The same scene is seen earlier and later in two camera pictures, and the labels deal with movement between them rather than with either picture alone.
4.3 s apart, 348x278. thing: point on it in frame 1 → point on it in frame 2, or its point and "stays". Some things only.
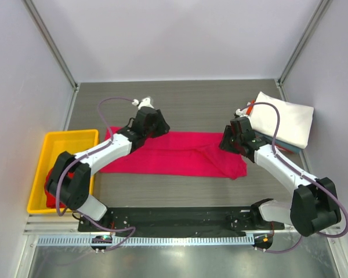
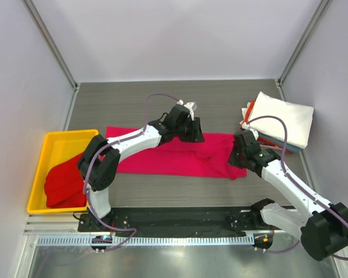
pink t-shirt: (185, 154) stays
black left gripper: (162, 127) → (196, 134)
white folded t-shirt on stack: (294, 120) stays
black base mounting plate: (180, 219) stays
